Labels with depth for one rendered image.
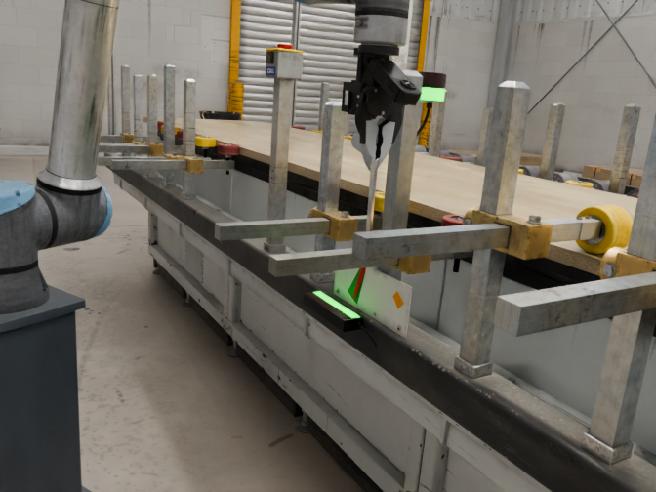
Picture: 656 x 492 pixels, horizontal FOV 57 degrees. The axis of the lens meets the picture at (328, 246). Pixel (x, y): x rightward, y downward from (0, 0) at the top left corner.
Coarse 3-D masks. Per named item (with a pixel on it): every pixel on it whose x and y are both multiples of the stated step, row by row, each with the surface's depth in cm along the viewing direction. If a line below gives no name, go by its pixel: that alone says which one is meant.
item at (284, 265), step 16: (272, 256) 100; (288, 256) 101; (304, 256) 101; (320, 256) 102; (336, 256) 104; (352, 256) 106; (432, 256) 115; (448, 256) 118; (464, 256) 119; (272, 272) 100; (288, 272) 100; (304, 272) 101
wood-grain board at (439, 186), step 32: (224, 128) 301; (256, 128) 317; (288, 160) 194; (352, 160) 207; (384, 160) 214; (416, 160) 222; (448, 160) 230; (416, 192) 150; (448, 192) 153; (480, 192) 157; (544, 192) 166; (576, 192) 170; (608, 192) 175; (576, 256) 102
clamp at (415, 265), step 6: (402, 258) 110; (408, 258) 109; (414, 258) 108; (420, 258) 109; (426, 258) 110; (402, 264) 110; (408, 264) 109; (414, 264) 109; (420, 264) 110; (426, 264) 110; (402, 270) 110; (408, 270) 109; (414, 270) 109; (420, 270) 110; (426, 270) 111
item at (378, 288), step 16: (336, 272) 131; (352, 272) 125; (368, 272) 120; (336, 288) 131; (368, 288) 120; (384, 288) 116; (400, 288) 111; (352, 304) 126; (368, 304) 121; (384, 304) 116; (384, 320) 117; (400, 320) 112
